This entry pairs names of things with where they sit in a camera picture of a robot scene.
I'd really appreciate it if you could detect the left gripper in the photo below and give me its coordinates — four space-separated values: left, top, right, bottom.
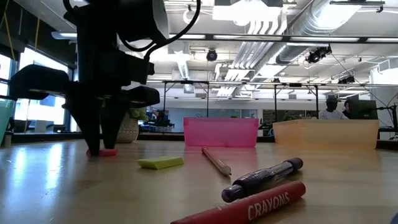
8 37 161 157

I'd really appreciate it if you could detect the pink eraser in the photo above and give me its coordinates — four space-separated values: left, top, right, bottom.
86 148 119 158

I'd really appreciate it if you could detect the yellow eraser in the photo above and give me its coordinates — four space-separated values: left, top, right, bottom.
137 156 185 170

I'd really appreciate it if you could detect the orange pencil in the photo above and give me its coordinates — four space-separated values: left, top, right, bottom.
201 146 233 177

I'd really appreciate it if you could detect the purple pen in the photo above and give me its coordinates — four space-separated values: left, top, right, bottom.
221 157 304 203

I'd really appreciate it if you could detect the green potted plant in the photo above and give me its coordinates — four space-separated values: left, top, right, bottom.
115 106 150 144

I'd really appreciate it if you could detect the large glass window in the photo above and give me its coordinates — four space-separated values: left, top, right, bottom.
0 46 75 133

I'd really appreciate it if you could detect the green plastic bin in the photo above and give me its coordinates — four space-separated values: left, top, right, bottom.
0 98 16 147

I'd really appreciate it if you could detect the pink plastic bin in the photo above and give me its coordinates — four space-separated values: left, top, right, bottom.
182 116 260 148

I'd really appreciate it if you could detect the white ceiling fixture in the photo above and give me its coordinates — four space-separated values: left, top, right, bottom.
212 0 283 26

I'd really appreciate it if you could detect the orange plastic bin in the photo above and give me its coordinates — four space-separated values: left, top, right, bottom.
272 119 381 151

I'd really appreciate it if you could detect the person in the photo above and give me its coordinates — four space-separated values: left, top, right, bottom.
318 96 348 121
341 99 351 119

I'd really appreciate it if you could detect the long ceiling light bar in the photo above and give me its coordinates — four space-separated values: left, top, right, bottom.
51 30 398 44

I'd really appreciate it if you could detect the black monitor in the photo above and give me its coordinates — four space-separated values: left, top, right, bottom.
348 99 379 121

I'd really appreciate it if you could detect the black monitor stand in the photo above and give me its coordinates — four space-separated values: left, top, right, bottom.
377 103 398 141

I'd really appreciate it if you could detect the black aluminium table frame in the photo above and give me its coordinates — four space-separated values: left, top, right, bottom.
11 132 398 151

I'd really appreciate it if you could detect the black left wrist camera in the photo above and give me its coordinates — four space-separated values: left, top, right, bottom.
121 51 155 86

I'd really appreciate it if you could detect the black background rig frame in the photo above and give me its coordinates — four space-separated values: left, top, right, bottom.
273 82 320 119
162 80 210 119

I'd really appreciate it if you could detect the white cable coil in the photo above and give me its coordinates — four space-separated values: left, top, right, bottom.
182 7 200 26

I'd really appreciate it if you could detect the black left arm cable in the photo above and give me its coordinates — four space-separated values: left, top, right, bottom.
117 0 201 59

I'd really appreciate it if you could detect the silver ventilation duct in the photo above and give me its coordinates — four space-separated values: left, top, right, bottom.
275 0 363 65

